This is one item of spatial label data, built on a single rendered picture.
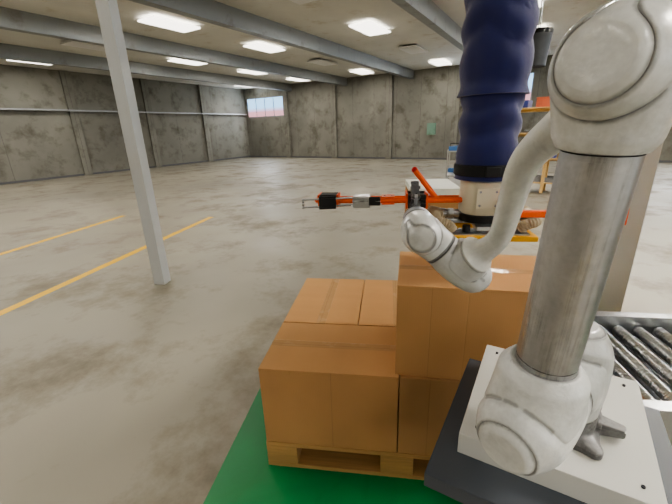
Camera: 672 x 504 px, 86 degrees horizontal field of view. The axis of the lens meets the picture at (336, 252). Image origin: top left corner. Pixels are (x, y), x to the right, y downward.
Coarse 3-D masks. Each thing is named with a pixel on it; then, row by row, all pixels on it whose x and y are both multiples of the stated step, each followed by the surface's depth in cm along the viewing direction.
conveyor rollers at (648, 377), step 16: (608, 336) 169; (624, 336) 170; (640, 336) 171; (656, 336) 174; (624, 352) 157; (640, 352) 158; (656, 352) 161; (624, 368) 146; (640, 368) 147; (656, 368) 149; (640, 384) 137; (656, 384) 138
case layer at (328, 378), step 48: (336, 288) 230; (384, 288) 227; (288, 336) 178; (336, 336) 176; (384, 336) 175; (288, 384) 155; (336, 384) 151; (384, 384) 148; (432, 384) 145; (288, 432) 164; (336, 432) 160; (384, 432) 156; (432, 432) 153
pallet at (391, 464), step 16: (272, 448) 168; (288, 448) 167; (304, 448) 177; (320, 448) 164; (336, 448) 163; (352, 448) 162; (272, 464) 171; (288, 464) 170; (304, 464) 169; (320, 464) 168; (336, 464) 168; (352, 464) 168; (368, 464) 168; (384, 464) 162; (400, 464) 161; (416, 464) 167
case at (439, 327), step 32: (416, 256) 164; (512, 256) 160; (416, 288) 134; (448, 288) 132; (512, 288) 129; (416, 320) 138; (448, 320) 136; (480, 320) 133; (512, 320) 131; (416, 352) 143; (448, 352) 140; (480, 352) 137
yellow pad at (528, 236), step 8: (464, 224) 135; (456, 232) 134; (464, 232) 134; (472, 232) 133; (480, 232) 133; (528, 232) 133; (512, 240) 129; (520, 240) 128; (528, 240) 128; (536, 240) 127
